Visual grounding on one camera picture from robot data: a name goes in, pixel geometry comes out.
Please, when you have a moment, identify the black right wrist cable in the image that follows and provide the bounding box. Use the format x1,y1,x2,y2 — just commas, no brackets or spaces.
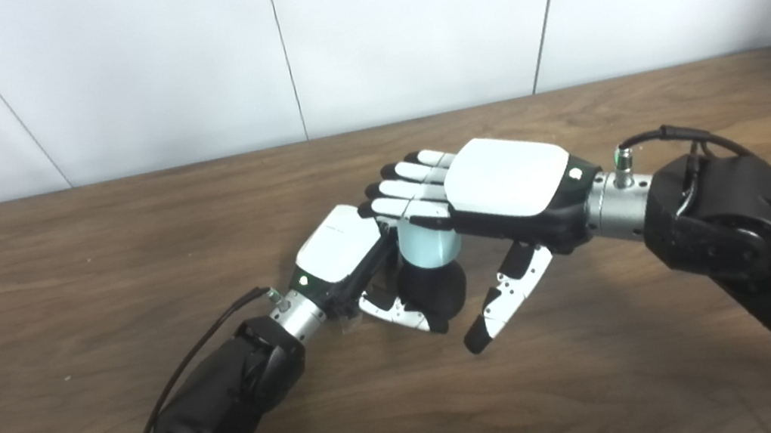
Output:
606,109,771,433

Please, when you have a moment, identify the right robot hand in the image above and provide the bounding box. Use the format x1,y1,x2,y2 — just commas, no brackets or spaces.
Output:
349,121,625,369

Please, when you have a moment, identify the light-blue hose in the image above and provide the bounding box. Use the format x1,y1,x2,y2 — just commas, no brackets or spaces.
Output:
394,209,466,274

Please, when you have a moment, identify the black nozzle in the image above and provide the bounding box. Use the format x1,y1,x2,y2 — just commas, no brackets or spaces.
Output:
393,255,472,329

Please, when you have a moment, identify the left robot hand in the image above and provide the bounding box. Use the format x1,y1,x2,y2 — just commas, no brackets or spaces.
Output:
278,191,451,356

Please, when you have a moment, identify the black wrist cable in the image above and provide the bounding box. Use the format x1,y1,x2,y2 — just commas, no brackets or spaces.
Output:
606,109,771,433
118,283,303,433

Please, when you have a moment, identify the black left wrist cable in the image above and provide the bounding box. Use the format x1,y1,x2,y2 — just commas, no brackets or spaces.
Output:
118,283,303,433

